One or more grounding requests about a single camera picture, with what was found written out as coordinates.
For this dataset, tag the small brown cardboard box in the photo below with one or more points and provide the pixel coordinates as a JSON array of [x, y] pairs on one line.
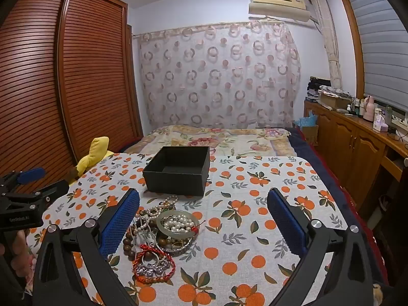
[[310, 135]]

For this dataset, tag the beige wall air conditioner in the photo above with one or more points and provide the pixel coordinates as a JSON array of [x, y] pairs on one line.
[[277, 3]]

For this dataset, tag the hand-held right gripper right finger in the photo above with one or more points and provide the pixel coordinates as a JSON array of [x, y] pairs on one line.
[[287, 226]]

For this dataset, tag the pale green jade bangle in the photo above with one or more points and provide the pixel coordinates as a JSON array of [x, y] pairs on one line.
[[178, 212]]

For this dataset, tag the flat cardboard box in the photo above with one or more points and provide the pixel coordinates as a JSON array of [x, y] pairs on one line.
[[333, 100]]

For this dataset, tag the pink thermos jug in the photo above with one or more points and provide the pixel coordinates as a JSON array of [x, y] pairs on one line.
[[368, 108]]

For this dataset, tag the wrapped air conditioner pipe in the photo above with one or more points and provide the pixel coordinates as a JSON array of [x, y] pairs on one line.
[[330, 44]]

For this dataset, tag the yellow plush toy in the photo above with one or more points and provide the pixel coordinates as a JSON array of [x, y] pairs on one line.
[[92, 156]]

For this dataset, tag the orange fruit print cloth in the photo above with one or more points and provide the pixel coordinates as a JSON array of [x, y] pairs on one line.
[[242, 229]]

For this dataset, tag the pink tissue box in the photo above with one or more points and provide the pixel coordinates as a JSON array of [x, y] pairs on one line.
[[381, 123]]

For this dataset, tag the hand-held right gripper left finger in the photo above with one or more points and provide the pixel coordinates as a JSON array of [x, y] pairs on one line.
[[118, 223]]

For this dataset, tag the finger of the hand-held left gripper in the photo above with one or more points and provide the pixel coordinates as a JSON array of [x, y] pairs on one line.
[[47, 191], [30, 174]]

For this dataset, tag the grey window blind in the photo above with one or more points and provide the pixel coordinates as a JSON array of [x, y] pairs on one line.
[[379, 44]]

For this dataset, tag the blue tissue bag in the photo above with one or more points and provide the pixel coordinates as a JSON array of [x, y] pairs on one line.
[[306, 120]]

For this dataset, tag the person's left hand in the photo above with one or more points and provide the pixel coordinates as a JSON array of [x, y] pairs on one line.
[[19, 248]]

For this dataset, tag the brown slatted wooden wardrobe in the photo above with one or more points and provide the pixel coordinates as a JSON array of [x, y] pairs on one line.
[[63, 86]]

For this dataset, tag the black cardboard box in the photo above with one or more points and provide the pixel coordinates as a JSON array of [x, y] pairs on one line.
[[191, 178]]

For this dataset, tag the engraved silver bangle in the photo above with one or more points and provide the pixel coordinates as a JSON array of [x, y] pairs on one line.
[[180, 251]]

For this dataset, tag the wooden side cabinet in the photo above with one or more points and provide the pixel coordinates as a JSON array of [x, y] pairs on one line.
[[353, 146]]

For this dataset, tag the navy blue bed cover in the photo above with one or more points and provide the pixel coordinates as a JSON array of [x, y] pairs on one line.
[[322, 169]]

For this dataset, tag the floral bed blanket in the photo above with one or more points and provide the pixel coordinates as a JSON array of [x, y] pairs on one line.
[[229, 140]]

